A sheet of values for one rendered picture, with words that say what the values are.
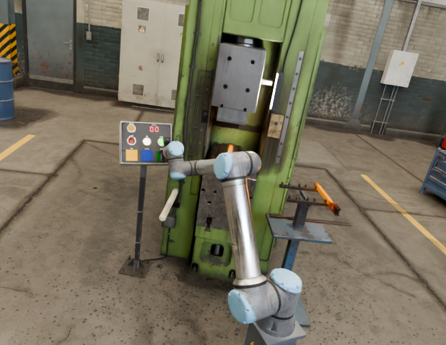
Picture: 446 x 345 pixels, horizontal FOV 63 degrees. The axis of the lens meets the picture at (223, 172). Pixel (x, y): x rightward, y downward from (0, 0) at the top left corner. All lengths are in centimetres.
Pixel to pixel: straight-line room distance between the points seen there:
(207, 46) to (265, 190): 113
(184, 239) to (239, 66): 147
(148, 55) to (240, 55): 545
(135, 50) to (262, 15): 545
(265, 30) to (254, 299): 170
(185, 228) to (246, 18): 165
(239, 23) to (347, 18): 652
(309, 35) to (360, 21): 650
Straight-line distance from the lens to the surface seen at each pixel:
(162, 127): 251
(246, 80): 245
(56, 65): 894
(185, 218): 298
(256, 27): 257
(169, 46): 772
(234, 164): 158
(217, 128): 301
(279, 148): 270
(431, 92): 1014
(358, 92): 928
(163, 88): 783
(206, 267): 296
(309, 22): 259
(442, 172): 602
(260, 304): 162
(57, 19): 884
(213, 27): 259
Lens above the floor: 187
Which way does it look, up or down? 22 degrees down
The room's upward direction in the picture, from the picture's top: 9 degrees clockwise
